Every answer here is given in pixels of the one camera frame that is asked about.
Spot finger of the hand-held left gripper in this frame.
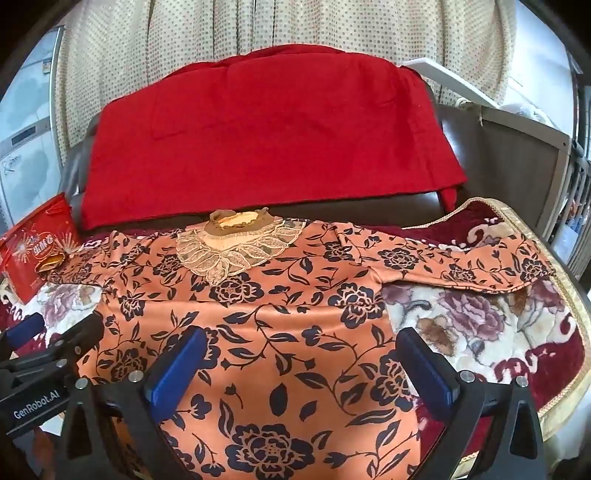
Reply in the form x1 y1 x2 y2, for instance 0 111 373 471
0 312 45 354
14 312 105 370

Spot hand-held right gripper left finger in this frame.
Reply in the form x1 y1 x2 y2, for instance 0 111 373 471
59 327 208 480

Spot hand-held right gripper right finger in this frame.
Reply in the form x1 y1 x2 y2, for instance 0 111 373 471
396 327 548 480

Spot orange floral blouse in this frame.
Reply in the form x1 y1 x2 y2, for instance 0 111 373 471
46 209 557 480

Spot floral plush blanket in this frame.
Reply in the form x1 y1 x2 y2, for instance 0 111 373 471
0 198 591 467

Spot dark brown leather sofa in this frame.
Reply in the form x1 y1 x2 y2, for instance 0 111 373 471
60 78 481 232

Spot white refrigerator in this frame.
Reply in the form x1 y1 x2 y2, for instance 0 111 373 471
0 28 65 227

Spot grey crib panel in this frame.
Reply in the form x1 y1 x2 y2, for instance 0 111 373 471
475 104 573 241

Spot red cloth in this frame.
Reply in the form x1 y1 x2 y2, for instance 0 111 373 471
79 44 468 232

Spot white board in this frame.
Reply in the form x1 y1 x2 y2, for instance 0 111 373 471
402 58 502 109

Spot beige dotted curtain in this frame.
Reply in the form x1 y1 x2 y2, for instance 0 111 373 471
55 0 518 153

